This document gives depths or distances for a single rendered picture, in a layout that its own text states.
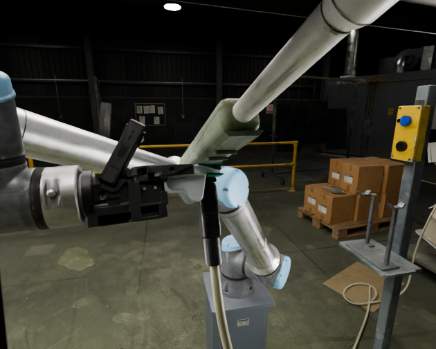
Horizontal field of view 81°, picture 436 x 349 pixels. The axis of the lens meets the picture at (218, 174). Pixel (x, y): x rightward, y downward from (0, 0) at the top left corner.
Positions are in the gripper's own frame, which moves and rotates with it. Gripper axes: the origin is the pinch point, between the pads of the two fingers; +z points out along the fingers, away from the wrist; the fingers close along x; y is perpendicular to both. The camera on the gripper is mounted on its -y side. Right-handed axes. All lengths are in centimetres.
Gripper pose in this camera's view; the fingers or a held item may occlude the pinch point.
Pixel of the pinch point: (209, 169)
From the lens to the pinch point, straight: 45.8
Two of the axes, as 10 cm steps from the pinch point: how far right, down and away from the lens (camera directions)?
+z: 9.4, -0.9, 3.3
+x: 3.1, -1.9, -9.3
